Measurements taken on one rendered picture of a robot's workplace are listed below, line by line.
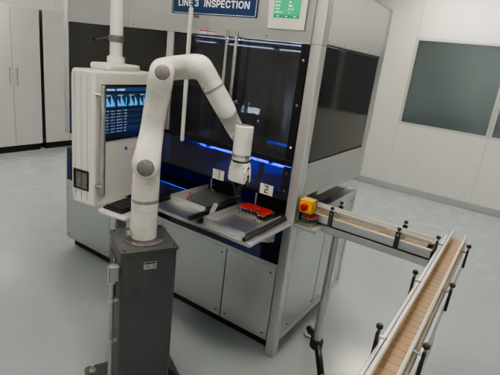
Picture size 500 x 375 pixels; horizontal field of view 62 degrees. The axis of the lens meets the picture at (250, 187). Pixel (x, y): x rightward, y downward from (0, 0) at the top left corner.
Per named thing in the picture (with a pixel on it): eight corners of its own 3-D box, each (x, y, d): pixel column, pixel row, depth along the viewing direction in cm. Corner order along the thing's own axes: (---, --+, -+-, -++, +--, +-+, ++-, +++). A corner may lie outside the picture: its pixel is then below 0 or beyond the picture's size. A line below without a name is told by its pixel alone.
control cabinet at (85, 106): (129, 181, 285) (133, 63, 261) (152, 188, 277) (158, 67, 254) (68, 200, 241) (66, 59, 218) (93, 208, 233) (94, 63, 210)
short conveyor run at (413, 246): (300, 225, 234) (304, 199, 229) (312, 218, 247) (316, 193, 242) (426, 268, 199) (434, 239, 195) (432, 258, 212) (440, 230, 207)
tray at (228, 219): (241, 207, 239) (242, 202, 238) (280, 221, 226) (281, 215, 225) (202, 222, 212) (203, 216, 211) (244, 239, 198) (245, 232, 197)
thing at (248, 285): (153, 216, 437) (158, 134, 411) (335, 292, 332) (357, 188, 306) (66, 245, 356) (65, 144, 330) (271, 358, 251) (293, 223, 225)
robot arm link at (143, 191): (129, 204, 179) (132, 150, 172) (133, 190, 197) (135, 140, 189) (158, 205, 182) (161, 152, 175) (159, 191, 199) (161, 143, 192)
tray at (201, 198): (207, 188, 265) (208, 183, 264) (241, 199, 252) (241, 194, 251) (170, 199, 238) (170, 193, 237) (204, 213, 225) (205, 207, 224)
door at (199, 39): (170, 129, 265) (175, 31, 248) (228, 144, 242) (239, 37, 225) (169, 129, 265) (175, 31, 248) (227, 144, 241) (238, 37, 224)
